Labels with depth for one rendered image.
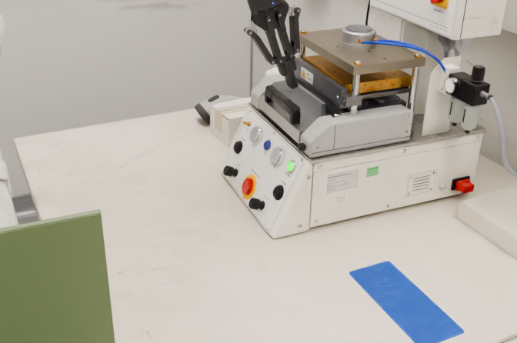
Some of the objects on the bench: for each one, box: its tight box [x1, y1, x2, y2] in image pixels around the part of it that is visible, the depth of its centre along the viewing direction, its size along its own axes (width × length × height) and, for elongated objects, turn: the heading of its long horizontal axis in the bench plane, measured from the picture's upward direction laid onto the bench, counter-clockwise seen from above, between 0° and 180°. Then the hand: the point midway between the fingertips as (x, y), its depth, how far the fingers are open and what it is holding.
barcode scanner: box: [195, 95, 242, 125], centre depth 190 cm, size 20×8×8 cm, turn 114°
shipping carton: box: [210, 97, 251, 148], centre depth 179 cm, size 19×13×9 cm
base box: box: [220, 106, 483, 238], centre depth 151 cm, size 54×38×17 cm
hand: (288, 72), depth 137 cm, fingers closed
